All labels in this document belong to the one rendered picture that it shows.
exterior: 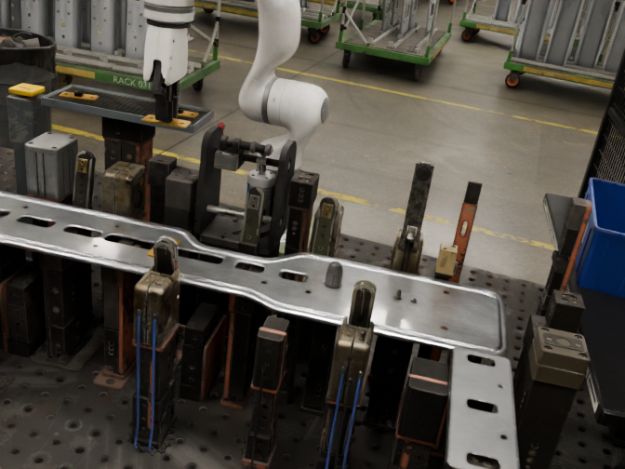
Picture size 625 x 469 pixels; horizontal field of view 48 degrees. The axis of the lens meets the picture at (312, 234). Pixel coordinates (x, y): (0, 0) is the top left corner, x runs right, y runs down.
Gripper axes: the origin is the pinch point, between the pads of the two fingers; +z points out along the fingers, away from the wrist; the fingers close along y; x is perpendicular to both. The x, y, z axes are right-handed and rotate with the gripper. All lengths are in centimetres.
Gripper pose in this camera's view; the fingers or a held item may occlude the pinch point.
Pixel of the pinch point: (166, 108)
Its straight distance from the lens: 132.0
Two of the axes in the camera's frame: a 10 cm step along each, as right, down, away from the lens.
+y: -1.8, 4.1, -8.9
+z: -1.1, 8.9, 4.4
